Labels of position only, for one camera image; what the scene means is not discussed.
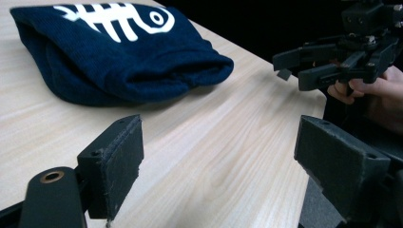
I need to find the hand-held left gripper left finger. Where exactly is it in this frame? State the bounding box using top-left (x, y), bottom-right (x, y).
top-left (76, 114), bottom-right (144, 221)

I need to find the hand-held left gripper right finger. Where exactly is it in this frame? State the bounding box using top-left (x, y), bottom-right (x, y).
top-left (294, 114), bottom-right (392, 223)

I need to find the navy knit hat fishbone print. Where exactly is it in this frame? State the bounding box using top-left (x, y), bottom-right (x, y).
top-left (9, 2), bottom-right (235, 107)

